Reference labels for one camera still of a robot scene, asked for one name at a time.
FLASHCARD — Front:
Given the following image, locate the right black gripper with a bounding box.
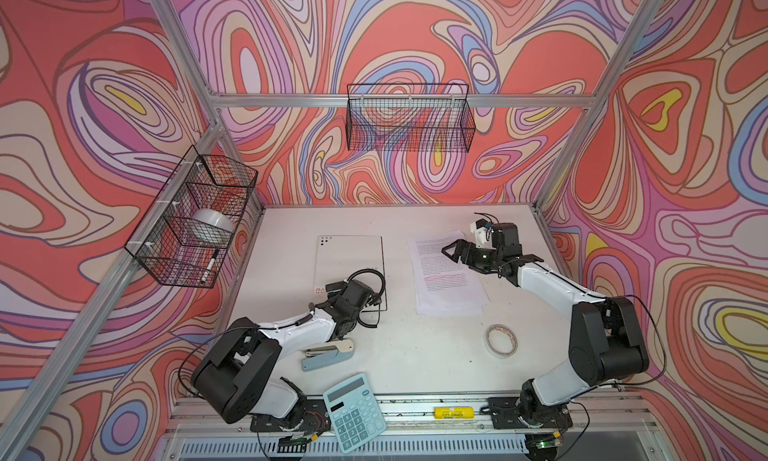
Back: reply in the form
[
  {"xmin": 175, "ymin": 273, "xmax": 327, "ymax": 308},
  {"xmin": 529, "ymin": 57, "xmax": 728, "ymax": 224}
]
[{"xmin": 441, "ymin": 239, "xmax": 502, "ymax": 272}]

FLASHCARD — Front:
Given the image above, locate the printed paper stack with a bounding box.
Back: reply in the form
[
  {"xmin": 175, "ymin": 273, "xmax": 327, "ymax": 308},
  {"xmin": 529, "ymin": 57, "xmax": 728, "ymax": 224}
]
[{"xmin": 408, "ymin": 230, "xmax": 489, "ymax": 317}]

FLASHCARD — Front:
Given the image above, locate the white black file folder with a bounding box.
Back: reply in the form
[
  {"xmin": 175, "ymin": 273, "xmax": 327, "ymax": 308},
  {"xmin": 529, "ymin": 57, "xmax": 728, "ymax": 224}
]
[{"xmin": 313, "ymin": 235, "xmax": 385, "ymax": 300}]

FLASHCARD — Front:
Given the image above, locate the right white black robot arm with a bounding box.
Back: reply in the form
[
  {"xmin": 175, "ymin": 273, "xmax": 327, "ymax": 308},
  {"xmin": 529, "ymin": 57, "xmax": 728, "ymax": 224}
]
[{"xmin": 441, "ymin": 223, "xmax": 650, "ymax": 424}]

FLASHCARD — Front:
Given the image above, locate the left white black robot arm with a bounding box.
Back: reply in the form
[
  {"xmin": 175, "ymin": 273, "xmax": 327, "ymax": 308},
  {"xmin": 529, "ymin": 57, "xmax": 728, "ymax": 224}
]
[{"xmin": 190, "ymin": 268, "xmax": 386, "ymax": 427}]

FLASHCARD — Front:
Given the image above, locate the blue cream stapler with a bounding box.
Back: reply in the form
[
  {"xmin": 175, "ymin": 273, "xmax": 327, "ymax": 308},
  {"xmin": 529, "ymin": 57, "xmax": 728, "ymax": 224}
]
[{"xmin": 301, "ymin": 339, "xmax": 355, "ymax": 372}]

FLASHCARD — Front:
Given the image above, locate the clear tape roll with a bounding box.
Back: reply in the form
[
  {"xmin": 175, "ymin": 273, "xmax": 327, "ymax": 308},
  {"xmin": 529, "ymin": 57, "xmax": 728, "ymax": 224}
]
[{"xmin": 484, "ymin": 324, "xmax": 519, "ymax": 359}]

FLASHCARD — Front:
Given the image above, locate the teal calculator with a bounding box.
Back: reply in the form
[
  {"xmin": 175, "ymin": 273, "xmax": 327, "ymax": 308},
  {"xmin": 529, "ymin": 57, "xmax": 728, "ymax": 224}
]
[{"xmin": 323, "ymin": 373, "xmax": 386, "ymax": 454}]

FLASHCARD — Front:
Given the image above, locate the black marker pen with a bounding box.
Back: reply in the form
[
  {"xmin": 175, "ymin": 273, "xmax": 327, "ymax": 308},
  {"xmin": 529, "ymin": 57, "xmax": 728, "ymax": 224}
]
[{"xmin": 200, "ymin": 249, "xmax": 220, "ymax": 285}]

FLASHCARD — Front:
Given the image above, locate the yellow label sticker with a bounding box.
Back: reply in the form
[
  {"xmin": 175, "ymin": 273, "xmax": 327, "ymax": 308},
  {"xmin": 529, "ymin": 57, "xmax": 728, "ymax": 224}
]
[{"xmin": 433, "ymin": 406, "xmax": 475, "ymax": 420}]

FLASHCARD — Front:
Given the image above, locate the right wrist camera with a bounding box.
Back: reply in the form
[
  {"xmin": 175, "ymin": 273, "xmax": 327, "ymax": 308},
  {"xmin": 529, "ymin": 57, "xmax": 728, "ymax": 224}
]
[{"xmin": 470, "ymin": 218, "xmax": 493, "ymax": 247}]

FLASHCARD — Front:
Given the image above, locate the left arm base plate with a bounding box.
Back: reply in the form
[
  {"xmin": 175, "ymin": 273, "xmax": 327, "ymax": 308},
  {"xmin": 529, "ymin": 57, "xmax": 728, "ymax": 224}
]
[{"xmin": 250, "ymin": 398, "xmax": 332, "ymax": 435}]

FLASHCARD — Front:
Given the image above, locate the back black wire basket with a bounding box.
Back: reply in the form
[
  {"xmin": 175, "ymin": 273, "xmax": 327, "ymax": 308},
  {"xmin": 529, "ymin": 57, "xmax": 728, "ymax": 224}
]
[{"xmin": 345, "ymin": 81, "xmax": 476, "ymax": 153}]

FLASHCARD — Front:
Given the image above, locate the black wire basket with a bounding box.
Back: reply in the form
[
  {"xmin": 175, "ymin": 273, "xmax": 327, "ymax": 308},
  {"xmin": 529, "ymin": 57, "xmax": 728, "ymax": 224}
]
[
  {"xmin": 124, "ymin": 147, "xmax": 258, "ymax": 289},
  {"xmin": 345, "ymin": 81, "xmax": 476, "ymax": 153}
]

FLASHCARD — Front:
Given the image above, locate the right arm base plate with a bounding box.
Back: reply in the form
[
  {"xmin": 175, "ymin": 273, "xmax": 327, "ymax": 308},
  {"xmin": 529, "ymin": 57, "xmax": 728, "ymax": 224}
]
[{"xmin": 480, "ymin": 396, "xmax": 573, "ymax": 431}]

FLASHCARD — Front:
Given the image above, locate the left black wire basket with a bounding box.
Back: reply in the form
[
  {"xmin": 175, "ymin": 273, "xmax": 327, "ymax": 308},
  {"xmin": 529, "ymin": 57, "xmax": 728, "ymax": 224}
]
[{"xmin": 124, "ymin": 147, "xmax": 258, "ymax": 289}]

